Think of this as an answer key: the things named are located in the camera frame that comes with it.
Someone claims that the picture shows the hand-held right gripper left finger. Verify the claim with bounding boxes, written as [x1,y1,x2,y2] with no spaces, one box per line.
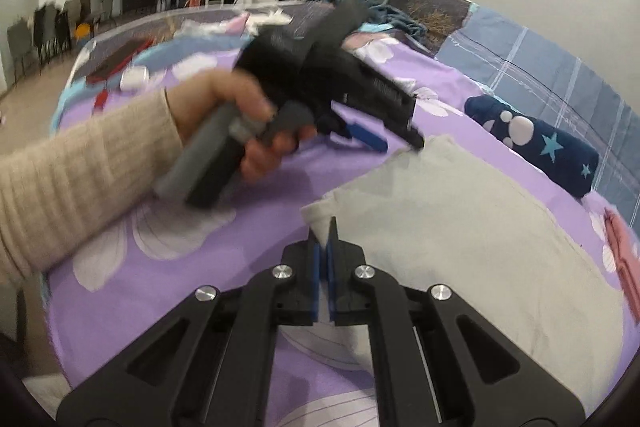
[56,229,328,427]

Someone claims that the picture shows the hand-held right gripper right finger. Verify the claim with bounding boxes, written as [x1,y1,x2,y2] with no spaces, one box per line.
[327,217,586,427]

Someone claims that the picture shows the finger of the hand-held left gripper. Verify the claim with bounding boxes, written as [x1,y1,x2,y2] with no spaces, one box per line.
[395,122,426,151]
[345,119,388,152]

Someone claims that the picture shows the beige shorts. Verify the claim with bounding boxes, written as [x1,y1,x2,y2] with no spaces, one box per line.
[300,134,628,418]

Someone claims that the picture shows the pile of dark clothes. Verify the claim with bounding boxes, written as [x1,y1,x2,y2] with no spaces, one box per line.
[305,0,431,52]

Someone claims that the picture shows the person's left hand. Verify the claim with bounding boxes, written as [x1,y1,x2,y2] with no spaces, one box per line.
[165,69,318,182]

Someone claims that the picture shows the white crumpled cloth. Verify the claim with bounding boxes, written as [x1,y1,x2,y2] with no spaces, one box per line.
[245,9,292,28]

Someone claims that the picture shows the purple floral bed sheet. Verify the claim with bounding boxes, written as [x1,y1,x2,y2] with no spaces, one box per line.
[47,4,640,427]

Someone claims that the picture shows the brown patterned cloth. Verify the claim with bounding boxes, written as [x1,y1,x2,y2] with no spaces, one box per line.
[405,0,473,55]

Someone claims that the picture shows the navy star paw-print sock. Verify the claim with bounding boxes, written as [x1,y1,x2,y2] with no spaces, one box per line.
[464,96,600,198]

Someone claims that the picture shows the pink cloth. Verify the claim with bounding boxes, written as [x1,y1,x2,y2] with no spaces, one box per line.
[602,207,640,323]

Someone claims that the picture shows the black dining chair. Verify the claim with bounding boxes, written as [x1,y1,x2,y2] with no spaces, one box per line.
[32,4,73,65]

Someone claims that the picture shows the grey dining chair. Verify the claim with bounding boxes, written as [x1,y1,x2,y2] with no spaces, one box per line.
[7,18,40,78]

